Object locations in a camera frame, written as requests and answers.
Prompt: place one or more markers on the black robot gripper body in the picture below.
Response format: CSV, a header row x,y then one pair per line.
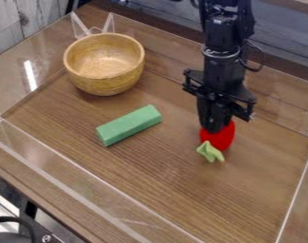
x,y
221,81

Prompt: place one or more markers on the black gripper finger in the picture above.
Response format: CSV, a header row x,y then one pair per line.
x,y
205,112
222,115

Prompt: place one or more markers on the red plush radish toy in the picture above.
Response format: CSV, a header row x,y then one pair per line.
x,y
214,143

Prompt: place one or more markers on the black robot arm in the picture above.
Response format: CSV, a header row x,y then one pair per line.
x,y
227,22

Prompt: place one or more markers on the green rectangular block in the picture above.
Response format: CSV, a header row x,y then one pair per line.
x,y
130,124

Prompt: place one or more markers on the wooden bowl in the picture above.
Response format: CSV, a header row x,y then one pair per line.
x,y
105,63

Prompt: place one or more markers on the clear acrylic tray enclosure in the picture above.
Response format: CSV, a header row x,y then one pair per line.
x,y
148,190

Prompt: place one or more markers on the black metal table frame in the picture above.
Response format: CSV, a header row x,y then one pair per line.
x,y
28,213

